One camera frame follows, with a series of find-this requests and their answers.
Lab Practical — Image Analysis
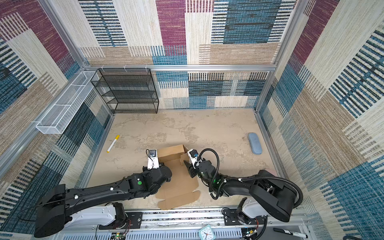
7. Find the brown cardboard box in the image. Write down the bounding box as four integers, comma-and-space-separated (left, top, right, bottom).
155, 145, 201, 210

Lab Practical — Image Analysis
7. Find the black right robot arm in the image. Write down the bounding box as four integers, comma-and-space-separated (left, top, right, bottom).
184, 160, 304, 225

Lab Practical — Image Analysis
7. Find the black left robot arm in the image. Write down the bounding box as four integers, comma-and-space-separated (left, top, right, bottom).
34, 166, 172, 238

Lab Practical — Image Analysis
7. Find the yellow-capped white marker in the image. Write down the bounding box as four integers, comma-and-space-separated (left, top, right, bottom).
107, 135, 120, 153

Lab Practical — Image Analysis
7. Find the small teal alarm clock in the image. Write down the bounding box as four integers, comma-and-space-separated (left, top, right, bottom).
198, 225, 216, 240

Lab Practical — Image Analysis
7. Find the blue-grey glasses case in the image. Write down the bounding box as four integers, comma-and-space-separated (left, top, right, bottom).
248, 133, 263, 155

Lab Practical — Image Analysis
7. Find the pink flat case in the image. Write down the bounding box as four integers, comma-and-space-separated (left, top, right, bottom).
266, 169, 278, 176

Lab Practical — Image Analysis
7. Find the black marker pen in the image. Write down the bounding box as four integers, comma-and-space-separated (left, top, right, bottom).
273, 228, 308, 239

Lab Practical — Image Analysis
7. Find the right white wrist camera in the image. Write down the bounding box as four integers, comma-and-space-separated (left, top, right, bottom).
187, 149, 199, 168

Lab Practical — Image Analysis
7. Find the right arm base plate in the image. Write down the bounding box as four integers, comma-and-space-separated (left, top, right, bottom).
221, 208, 265, 226

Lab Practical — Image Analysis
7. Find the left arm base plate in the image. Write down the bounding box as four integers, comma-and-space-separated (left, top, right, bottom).
98, 212, 143, 230

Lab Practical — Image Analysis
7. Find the black wire shelf rack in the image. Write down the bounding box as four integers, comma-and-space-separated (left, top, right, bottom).
91, 68, 159, 114

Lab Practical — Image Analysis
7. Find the white wire mesh basket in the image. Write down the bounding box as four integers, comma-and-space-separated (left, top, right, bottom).
36, 71, 95, 135

